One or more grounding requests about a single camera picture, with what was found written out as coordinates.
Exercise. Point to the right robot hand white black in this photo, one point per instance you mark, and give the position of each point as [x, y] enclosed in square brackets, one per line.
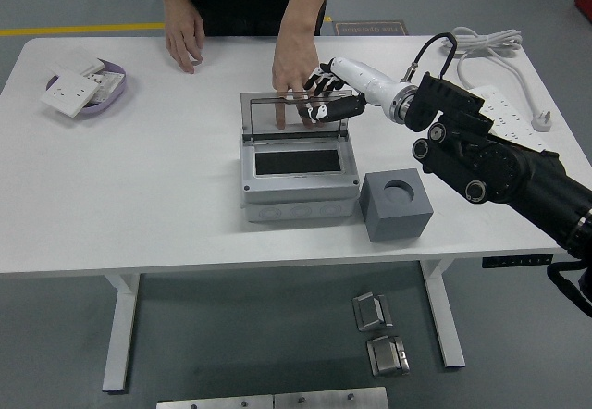
[365, 80]

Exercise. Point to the person's right hand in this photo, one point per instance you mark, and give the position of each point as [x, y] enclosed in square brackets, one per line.
[185, 39]

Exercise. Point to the person's left hand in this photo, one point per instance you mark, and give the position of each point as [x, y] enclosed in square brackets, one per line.
[293, 64]

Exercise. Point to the grey enclosure box clear lid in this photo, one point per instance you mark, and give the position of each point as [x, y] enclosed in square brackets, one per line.
[247, 173]

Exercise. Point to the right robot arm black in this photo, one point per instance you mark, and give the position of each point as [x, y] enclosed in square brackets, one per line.
[509, 168]

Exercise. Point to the person's left forearm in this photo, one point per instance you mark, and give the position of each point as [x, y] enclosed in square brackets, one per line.
[305, 2]

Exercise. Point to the grey cube with round hole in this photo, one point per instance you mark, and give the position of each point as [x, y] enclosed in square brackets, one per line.
[398, 224]

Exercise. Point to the brown floor sign orange text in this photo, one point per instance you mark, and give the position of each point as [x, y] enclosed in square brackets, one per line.
[370, 29]

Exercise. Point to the purple oval tray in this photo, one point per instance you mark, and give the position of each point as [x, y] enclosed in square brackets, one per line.
[115, 67]

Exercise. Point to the white multi-hole socket panel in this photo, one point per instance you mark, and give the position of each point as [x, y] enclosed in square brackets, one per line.
[110, 83]

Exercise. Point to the white power strip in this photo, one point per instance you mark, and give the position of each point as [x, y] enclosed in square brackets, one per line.
[511, 117]

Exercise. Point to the metal block on floor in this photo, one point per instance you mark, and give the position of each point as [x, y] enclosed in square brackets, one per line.
[386, 358]
[367, 312]

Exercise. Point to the black table control panel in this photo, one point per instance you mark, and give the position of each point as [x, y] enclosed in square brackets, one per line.
[518, 261]

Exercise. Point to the white table leg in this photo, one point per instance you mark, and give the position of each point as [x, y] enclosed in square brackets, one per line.
[444, 321]
[119, 335]

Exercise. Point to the white blank switch panel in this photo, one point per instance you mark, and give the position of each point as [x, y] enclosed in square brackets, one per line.
[74, 65]

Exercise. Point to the white five-hole wall socket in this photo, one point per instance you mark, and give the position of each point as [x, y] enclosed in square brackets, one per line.
[69, 93]

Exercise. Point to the long metal base plate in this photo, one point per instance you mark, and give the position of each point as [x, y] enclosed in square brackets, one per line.
[277, 402]

